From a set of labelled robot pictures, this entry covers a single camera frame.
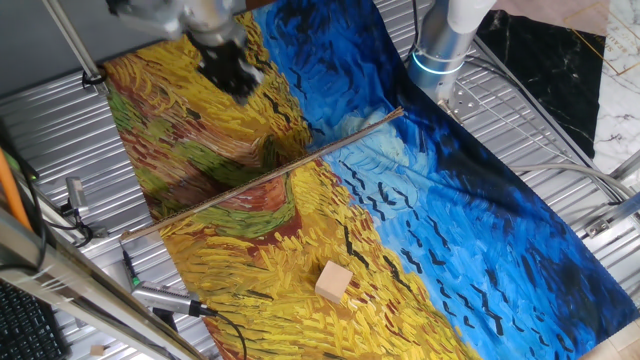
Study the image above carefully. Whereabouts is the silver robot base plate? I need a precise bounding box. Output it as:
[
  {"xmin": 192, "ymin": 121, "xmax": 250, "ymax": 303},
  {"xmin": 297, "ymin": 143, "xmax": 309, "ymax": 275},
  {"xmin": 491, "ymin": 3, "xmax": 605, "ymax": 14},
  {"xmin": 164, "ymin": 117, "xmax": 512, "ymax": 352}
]
[{"xmin": 438, "ymin": 79, "xmax": 482, "ymax": 126}]

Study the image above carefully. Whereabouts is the aluminium rail with bracket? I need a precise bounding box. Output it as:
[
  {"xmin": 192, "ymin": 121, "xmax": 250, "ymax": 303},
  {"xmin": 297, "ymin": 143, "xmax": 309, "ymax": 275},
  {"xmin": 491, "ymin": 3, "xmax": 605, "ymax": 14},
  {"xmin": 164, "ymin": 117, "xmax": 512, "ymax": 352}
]
[{"xmin": 582, "ymin": 149, "xmax": 640, "ymax": 239}]

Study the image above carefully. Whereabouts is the brown cardboard board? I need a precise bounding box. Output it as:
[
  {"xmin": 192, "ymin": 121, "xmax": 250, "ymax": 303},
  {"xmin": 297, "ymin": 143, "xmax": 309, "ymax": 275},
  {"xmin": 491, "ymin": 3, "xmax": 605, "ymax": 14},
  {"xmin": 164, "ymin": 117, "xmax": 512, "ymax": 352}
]
[{"xmin": 119, "ymin": 106, "xmax": 405, "ymax": 244}]

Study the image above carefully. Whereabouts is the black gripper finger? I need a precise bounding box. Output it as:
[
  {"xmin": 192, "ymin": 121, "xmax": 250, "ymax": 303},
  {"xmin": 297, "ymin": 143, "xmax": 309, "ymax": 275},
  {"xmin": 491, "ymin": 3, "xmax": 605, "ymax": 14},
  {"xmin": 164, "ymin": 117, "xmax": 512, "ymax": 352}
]
[
  {"xmin": 218, "ymin": 82, "xmax": 247, "ymax": 106},
  {"xmin": 237, "ymin": 68, "xmax": 265, "ymax": 104}
]

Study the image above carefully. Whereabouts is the painted wheat field cloth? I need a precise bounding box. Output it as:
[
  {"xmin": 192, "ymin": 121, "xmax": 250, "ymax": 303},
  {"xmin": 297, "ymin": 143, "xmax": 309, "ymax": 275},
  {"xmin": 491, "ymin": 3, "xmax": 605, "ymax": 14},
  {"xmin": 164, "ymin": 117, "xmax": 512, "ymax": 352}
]
[{"xmin": 102, "ymin": 0, "xmax": 640, "ymax": 360}]

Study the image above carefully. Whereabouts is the light wooden block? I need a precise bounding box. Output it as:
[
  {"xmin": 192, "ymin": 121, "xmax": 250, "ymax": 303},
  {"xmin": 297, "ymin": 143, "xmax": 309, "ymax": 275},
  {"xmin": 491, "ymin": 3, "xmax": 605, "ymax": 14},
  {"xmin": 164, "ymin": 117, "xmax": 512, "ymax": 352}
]
[{"xmin": 314, "ymin": 260, "xmax": 354, "ymax": 305}]

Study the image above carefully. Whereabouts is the aluminium frame bar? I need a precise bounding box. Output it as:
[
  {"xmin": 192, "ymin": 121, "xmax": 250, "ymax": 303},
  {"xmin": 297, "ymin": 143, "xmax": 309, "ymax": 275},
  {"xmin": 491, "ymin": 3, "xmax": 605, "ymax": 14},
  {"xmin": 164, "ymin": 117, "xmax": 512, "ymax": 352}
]
[{"xmin": 0, "ymin": 207, "xmax": 206, "ymax": 360}]

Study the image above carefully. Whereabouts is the grey cable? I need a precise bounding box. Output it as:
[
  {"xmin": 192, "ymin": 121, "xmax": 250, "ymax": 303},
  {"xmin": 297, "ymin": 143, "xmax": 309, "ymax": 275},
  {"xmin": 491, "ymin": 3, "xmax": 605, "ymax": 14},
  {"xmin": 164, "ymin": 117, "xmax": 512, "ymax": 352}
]
[{"xmin": 504, "ymin": 163, "xmax": 639, "ymax": 201}]

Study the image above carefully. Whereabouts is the black cable at frame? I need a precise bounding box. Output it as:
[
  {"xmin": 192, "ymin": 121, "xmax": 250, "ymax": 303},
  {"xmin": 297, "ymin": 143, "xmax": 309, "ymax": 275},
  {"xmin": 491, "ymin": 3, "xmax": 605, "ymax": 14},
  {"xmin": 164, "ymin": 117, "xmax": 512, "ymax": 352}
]
[{"xmin": 0, "ymin": 119, "xmax": 49, "ymax": 271}]

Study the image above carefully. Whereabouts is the black keyboard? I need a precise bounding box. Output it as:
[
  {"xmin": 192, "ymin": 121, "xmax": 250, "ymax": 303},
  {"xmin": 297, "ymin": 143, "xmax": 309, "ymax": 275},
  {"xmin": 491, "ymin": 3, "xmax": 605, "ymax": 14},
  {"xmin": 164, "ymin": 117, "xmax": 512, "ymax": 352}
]
[{"xmin": 0, "ymin": 279, "xmax": 71, "ymax": 360}]

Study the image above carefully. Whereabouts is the silver metal pole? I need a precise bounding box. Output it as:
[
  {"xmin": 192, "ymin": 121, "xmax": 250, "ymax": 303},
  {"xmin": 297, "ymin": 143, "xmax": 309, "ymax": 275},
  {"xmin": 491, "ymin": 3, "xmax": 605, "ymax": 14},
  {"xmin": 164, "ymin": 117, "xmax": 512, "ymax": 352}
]
[{"xmin": 42, "ymin": 0, "xmax": 109, "ymax": 96}]

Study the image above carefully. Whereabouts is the black camera cable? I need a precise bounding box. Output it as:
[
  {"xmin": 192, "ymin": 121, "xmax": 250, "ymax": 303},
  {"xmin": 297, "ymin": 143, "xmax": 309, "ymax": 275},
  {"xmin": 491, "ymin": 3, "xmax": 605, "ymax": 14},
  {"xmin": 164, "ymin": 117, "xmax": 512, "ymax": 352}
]
[{"xmin": 197, "ymin": 303, "xmax": 250, "ymax": 360}]

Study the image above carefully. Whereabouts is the white marble board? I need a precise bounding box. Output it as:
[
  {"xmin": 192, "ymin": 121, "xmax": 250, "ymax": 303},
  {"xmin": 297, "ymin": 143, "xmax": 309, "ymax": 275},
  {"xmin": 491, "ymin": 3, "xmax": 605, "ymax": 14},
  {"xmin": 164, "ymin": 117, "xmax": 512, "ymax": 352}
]
[{"xmin": 592, "ymin": 0, "xmax": 640, "ymax": 174}]

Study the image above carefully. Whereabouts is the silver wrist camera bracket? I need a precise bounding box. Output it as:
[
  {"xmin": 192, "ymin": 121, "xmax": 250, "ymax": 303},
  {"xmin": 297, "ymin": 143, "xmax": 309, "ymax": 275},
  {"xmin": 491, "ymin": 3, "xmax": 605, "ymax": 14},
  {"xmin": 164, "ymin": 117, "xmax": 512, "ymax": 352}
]
[{"xmin": 107, "ymin": 0, "xmax": 186, "ymax": 40}]

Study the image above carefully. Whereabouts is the orange cable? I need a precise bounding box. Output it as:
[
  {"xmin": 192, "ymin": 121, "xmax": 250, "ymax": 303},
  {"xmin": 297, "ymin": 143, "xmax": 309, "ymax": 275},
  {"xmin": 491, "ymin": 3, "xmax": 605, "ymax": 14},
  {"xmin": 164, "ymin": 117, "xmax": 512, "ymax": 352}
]
[{"xmin": 0, "ymin": 147, "xmax": 32, "ymax": 231}]

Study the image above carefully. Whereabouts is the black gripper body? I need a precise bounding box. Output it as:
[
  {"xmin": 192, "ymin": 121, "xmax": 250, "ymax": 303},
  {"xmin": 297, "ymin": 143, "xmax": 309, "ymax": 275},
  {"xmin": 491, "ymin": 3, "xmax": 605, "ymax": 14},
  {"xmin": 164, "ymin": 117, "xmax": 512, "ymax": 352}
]
[{"xmin": 192, "ymin": 34, "xmax": 262, "ymax": 90}]

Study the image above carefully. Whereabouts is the black marble board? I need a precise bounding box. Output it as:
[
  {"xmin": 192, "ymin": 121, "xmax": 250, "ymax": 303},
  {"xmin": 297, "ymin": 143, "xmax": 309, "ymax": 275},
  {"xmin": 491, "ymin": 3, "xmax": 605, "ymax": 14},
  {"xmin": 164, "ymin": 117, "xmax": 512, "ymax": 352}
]
[{"xmin": 474, "ymin": 9, "xmax": 607, "ymax": 160}]

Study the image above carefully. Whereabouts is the silver ribbed camera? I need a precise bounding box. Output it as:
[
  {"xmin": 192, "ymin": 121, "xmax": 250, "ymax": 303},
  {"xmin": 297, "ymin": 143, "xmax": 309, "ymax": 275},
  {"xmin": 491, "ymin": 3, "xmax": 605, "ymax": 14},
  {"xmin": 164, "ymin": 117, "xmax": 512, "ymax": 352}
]
[{"xmin": 130, "ymin": 279, "xmax": 204, "ymax": 319}]

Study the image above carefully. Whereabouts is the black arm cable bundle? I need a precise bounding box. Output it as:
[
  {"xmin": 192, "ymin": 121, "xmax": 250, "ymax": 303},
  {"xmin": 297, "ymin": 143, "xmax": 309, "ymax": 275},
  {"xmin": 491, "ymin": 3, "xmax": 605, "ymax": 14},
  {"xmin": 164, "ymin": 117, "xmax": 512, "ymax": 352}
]
[{"xmin": 409, "ymin": 0, "xmax": 422, "ymax": 49}]

